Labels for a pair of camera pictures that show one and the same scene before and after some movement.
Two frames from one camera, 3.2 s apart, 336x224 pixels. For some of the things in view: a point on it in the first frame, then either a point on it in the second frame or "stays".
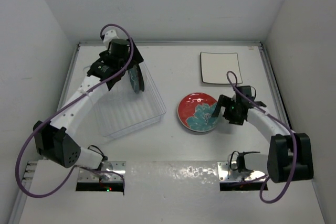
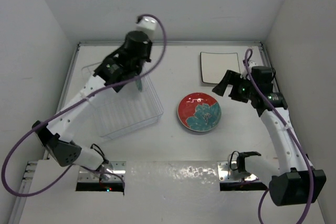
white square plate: [215, 66] stays
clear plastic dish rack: [121, 109] stays
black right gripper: [224, 100] → [232, 78]
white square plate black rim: [221, 80] stays
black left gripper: [135, 60] → [147, 45]
